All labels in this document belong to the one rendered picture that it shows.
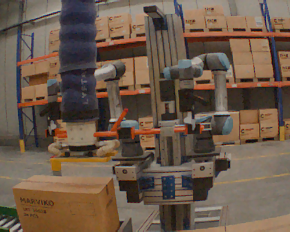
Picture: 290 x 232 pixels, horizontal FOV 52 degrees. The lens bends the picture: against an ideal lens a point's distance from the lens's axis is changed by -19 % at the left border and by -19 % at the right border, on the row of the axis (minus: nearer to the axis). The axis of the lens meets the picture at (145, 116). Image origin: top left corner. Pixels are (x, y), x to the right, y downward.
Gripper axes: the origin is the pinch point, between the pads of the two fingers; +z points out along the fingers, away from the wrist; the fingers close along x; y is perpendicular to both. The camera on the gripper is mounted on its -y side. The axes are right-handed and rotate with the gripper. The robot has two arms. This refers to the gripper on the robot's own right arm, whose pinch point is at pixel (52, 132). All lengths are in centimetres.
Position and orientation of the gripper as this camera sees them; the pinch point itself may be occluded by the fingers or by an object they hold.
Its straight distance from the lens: 227.7
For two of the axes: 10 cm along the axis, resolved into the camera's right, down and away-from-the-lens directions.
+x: 1.2, -0.6, 9.9
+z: 0.8, 10.0, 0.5
